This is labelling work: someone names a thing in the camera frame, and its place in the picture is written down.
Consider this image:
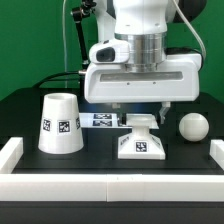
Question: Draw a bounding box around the white wall bar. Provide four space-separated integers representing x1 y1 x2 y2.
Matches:
0 174 224 202
209 140 224 170
0 137 23 174

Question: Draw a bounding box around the white front wall bar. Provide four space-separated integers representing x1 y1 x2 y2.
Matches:
0 174 224 202

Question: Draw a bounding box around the white lamp base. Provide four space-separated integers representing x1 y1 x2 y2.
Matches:
117 113 166 161

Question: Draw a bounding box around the black cable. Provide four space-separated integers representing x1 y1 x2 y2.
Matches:
33 70 88 89

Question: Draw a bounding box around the white left wall bar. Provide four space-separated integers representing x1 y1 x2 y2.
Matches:
0 137 23 174

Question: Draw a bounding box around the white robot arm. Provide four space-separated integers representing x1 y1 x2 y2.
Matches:
84 0 206 120

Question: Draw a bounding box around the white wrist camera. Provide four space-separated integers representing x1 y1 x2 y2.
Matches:
89 39 130 64

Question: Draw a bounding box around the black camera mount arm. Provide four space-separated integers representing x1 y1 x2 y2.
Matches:
71 0 97 69

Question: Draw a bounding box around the white marker sheet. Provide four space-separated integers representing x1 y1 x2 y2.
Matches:
79 113 158 129

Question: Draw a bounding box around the white right wall bar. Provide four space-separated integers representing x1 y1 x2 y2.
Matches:
209 140 224 170

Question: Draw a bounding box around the white lamp shade cone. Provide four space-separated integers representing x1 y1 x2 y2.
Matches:
38 93 84 154

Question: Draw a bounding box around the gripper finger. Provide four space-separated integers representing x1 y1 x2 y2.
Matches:
159 102 171 124
112 103 127 126

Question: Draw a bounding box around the white lamp bulb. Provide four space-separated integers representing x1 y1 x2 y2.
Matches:
179 113 209 142

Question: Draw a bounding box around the white cable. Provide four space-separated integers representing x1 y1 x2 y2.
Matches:
61 0 69 89

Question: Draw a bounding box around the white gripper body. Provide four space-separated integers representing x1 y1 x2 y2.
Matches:
84 53 202 103

